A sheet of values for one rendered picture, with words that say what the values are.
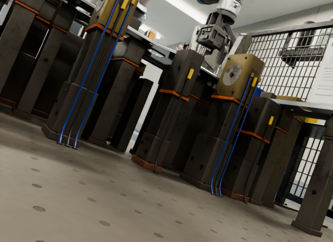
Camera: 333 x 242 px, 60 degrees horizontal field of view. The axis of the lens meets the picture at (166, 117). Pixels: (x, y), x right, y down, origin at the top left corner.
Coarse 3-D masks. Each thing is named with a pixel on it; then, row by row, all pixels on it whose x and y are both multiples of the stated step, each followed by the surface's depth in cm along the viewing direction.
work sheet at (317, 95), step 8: (328, 48) 126; (328, 56) 125; (328, 64) 124; (320, 72) 125; (328, 72) 122; (320, 80) 124; (328, 80) 121; (312, 88) 126; (320, 88) 122; (328, 88) 120; (312, 96) 124; (320, 96) 121; (328, 96) 118; (328, 104) 117
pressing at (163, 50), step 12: (48, 0) 77; (60, 0) 73; (72, 0) 69; (84, 0) 64; (84, 12) 75; (144, 36) 72; (156, 48) 80; (168, 48) 74; (156, 60) 94; (168, 60) 88; (204, 72) 85; (216, 84) 93
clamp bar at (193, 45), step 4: (196, 28) 109; (200, 28) 109; (196, 32) 108; (200, 32) 109; (192, 36) 109; (196, 36) 108; (192, 40) 108; (192, 44) 107; (196, 44) 109; (188, 48) 109; (192, 48) 107; (196, 48) 109
